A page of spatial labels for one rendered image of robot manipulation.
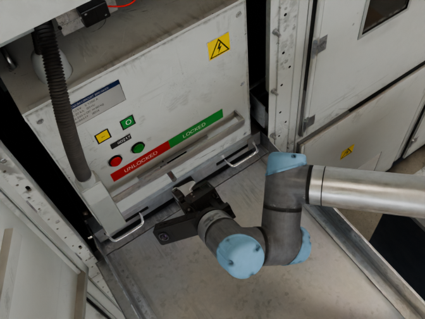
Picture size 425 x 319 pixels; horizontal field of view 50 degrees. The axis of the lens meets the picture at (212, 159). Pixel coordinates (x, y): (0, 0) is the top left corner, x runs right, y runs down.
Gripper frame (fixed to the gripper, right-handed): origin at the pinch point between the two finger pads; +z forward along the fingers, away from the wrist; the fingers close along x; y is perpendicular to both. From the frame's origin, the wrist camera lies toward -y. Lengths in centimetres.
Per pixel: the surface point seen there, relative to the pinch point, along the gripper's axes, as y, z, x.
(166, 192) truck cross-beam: -0.4, 13.8, -5.9
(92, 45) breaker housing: 0.8, -3.7, 39.8
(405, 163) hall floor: 111, 62, -91
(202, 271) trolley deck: -4.0, -1.8, -22.8
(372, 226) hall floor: 75, 48, -98
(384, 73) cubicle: 75, 12, -12
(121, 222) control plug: -13.8, -4.0, 3.6
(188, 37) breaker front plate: 17.6, -8.9, 33.0
